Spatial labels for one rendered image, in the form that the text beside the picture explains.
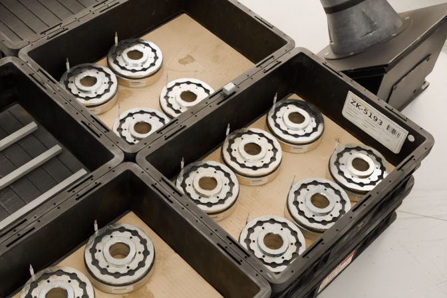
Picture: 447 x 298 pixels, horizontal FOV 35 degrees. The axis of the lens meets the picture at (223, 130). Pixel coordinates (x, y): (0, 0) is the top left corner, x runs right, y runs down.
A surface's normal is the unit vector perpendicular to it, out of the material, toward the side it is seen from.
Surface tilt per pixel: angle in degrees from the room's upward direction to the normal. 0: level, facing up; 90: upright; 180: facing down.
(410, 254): 0
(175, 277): 0
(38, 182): 0
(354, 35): 58
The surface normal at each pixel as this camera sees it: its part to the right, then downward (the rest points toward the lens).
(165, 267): 0.09, -0.66
